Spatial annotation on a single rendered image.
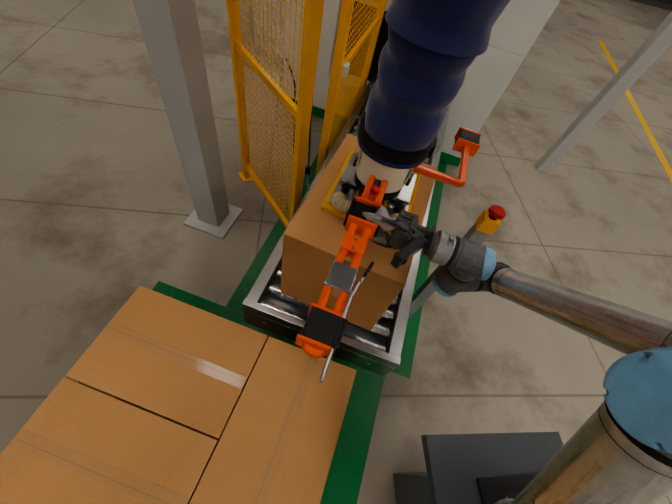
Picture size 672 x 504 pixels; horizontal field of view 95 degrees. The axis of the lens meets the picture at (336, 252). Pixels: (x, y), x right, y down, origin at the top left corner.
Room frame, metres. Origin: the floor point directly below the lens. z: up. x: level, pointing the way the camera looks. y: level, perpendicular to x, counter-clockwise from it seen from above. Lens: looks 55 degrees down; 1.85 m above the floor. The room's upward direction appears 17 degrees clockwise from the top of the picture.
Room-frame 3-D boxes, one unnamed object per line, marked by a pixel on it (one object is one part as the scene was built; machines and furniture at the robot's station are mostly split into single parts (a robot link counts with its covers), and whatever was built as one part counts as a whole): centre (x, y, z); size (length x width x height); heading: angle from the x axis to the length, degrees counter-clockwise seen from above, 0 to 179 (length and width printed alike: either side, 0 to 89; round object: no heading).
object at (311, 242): (0.82, -0.06, 0.88); 0.60 x 0.40 x 0.40; 173
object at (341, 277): (0.38, -0.03, 1.21); 0.07 x 0.07 x 0.04; 85
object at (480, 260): (0.57, -0.36, 1.21); 0.12 x 0.09 x 0.10; 86
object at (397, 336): (1.62, -0.45, 0.50); 2.31 x 0.05 x 0.19; 176
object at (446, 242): (0.57, -0.27, 1.21); 0.09 x 0.05 x 0.10; 176
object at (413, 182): (0.84, -0.16, 1.11); 0.34 x 0.10 x 0.05; 175
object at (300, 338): (0.25, -0.01, 1.21); 0.08 x 0.07 x 0.05; 175
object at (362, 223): (0.59, -0.05, 1.21); 0.10 x 0.08 x 0.06; 85
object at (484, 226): (1.01, -0.58, 0.50); 0.07 x 0.07 x 1.00; 86
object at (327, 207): (0.85, 0.03, 1.11); 0.34 x 0.10 x 0.05; 175
